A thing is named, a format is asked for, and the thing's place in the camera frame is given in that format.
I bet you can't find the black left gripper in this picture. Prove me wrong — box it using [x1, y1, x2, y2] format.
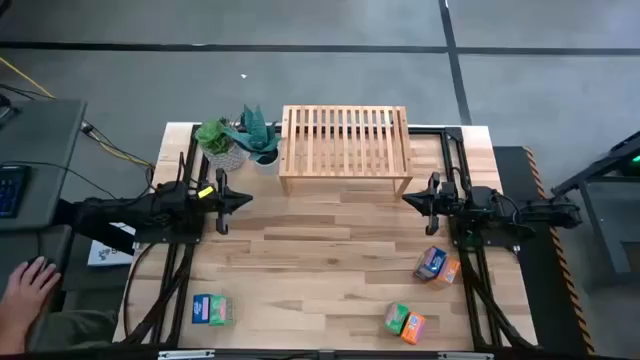
[199, 168, 254, 236]

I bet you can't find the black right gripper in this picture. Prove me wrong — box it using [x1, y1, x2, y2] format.
[401, 172, 459, 237]

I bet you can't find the blue Frosted Flakes cereal box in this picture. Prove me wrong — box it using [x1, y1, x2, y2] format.
[412, 245, 449, 282]
[191, 293, 212, 325]

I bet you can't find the orange Mini Wheats cereal box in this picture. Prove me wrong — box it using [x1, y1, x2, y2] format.
[427, 256, 462, 291]
[399, 311, 428, 346]

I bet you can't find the wooden slatted shelf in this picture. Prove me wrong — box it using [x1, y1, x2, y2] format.
[277, 103, 415, 197]

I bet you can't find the green cereal box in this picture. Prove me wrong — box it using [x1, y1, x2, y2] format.
[383, 301, 411, 335]
[208, 294, 235, 327]

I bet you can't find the light green plant patterned pot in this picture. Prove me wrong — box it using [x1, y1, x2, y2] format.
[193, 118, 247, 173]

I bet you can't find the dark green plant white pot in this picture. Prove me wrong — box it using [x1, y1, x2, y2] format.
[224, 104, 282, 176]

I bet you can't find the black desk beam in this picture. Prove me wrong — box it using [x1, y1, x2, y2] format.
[69, 227, 137, 257]

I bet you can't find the white box with logo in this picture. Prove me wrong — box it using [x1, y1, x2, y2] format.
[87, 222, 139, 268]

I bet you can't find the black mat with hazard stripe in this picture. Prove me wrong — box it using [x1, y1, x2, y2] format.
[492, 144, 597, 357]

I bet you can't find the grey desk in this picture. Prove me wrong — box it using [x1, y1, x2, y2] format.
[0, 224, 75, 314]
[0, 98, 88, 232]

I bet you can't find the black metal stand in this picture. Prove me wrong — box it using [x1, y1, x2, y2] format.
[549, 129, 640, 294]

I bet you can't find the person's leg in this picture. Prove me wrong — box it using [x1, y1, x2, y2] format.
[29, 308, 120, 352]

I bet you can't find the black backlit keyboard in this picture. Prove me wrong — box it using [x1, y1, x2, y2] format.
[0, 164, 31, 220]

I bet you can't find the person's hand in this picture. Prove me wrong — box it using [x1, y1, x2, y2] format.
[0, 257, 62, 354]

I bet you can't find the silver metal bracket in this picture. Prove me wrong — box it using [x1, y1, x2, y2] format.
[158, 349, 216, 360]
[438, 351, 495, 360]

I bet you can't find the yellow cable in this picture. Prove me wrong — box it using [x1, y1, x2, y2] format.
[0, 56, 156, 169]

